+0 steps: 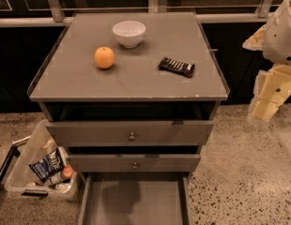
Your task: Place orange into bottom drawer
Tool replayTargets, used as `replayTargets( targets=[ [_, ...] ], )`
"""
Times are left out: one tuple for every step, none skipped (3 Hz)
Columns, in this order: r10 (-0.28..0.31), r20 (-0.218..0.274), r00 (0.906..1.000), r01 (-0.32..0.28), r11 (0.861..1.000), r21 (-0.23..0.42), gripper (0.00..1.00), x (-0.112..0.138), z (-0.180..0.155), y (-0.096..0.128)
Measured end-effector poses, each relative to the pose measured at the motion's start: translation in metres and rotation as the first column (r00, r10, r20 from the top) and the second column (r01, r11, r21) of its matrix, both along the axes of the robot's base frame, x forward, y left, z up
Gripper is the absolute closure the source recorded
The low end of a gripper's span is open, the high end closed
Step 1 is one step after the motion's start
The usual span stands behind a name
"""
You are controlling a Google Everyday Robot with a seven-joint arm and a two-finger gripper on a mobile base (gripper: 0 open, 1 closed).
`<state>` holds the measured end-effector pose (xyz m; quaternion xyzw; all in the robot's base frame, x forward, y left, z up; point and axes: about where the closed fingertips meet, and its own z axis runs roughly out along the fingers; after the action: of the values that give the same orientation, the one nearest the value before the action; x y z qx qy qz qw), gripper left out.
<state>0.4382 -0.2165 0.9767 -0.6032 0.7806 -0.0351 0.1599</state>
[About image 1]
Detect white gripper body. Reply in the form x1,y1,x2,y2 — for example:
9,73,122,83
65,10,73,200
263,0,291,65

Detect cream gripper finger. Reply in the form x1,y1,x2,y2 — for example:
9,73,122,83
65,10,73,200
248,64,291,122
242,25,266,51

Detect orange fruit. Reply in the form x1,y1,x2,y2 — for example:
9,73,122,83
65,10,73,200
94,47,115,69

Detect grey drawer cabinet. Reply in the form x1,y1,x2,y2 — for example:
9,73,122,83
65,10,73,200
26,11,231,180

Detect grey top drawer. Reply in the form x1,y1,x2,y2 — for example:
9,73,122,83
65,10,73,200
47,120,213,147

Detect grey drawer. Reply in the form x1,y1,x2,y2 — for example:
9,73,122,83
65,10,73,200
78,172,192,225
47,120,213,147
68,154,200,173

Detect grey middle drawer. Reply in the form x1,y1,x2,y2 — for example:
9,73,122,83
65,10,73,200
68,154,200,173

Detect grey bottom drawer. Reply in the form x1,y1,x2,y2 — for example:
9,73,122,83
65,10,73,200
78,172,192,225

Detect black candy bar wrapper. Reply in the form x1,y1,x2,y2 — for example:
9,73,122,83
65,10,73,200
158,57,195,78

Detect white ceramic bowl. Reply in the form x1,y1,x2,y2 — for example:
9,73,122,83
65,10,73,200
113,21,146,48

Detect red apple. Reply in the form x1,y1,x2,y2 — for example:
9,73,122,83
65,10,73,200
62,165,73,179

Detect blue chip bag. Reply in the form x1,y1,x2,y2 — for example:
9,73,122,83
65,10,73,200
29,148,66,183

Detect clear plastic storage bin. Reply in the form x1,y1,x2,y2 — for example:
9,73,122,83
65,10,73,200
5,119,79,201

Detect metal railing frame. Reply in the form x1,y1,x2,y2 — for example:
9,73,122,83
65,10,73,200
0,0,283,27

